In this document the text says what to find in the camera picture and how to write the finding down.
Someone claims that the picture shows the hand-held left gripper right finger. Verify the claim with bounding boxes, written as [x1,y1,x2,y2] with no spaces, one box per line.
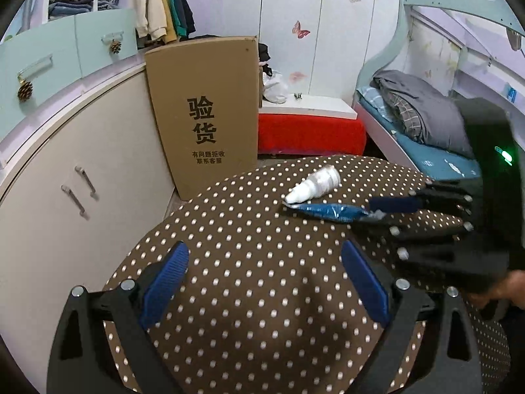
[341,240,484,394]

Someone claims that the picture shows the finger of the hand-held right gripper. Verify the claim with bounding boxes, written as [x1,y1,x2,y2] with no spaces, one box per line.
[368,178,485,218]
[353,213,509,292]

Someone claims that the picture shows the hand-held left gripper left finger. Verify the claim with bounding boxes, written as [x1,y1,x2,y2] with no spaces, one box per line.
[47,240,190,394]

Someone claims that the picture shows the blue wrapper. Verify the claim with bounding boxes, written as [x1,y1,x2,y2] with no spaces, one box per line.
[287,202,388,224]

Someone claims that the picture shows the white plastic bottle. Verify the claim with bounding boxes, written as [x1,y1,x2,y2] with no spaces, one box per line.
[285,165,342,205]

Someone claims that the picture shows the person's right hand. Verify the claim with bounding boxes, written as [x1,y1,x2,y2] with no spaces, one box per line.
[470,270,525,308]

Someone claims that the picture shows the blue printed quilt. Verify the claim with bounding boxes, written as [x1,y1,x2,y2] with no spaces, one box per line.
[394,131,482,181]

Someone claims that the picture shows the grey plaid pillow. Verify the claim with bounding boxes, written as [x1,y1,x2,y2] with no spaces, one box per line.
[383,90,425,142]

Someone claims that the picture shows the grey duvet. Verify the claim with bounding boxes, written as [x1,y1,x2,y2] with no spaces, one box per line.
[371,70,476,159]

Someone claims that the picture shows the brown polka dot tablecloth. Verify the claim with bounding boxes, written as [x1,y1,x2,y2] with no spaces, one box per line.
[100,154,511,394]

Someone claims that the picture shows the red storage bench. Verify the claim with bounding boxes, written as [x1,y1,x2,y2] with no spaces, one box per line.
[258,113,367,157]

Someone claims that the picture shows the beige curved cabinet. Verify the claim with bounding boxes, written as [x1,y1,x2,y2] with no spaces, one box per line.
[0,63,177,378]

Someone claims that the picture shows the light blue checked pillow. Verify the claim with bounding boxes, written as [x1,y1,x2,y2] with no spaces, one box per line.
[356,85,396,121]

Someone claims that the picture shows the white bedside table top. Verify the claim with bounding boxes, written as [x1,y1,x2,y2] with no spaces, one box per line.
[258,94,358,121]

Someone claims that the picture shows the white plastic bag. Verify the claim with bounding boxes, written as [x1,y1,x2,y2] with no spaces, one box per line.
[262,70,288,104]

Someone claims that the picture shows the white wardrobe doors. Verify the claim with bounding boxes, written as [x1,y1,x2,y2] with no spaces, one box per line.
[193,0,407,107]

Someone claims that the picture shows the black cloth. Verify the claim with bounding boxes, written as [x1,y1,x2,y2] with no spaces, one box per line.
[258,43,273,77]

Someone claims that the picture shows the cardboard box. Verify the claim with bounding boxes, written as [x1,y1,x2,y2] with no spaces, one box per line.
[144,36,260,201]

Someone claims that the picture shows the light green drawer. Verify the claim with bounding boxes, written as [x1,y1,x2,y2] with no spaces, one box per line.
[74,8,138,78]
[0,35,85,169]

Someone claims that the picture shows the mustard hanging garment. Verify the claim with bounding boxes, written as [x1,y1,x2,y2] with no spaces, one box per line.
[156,0,177,44]

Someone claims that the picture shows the green hanging garment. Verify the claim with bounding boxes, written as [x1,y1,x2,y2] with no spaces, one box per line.
[164,0,189,39]

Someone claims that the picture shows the cream hanging hoodie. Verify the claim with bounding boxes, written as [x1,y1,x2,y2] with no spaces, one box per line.
[131,0,169,44]

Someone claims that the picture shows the black hanging garment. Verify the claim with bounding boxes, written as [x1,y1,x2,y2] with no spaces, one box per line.
[170,0,197,35]

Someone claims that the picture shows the metal cabinet handle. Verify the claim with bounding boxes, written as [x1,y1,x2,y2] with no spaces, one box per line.
[74,166,98,200]
[61,186,89,219]

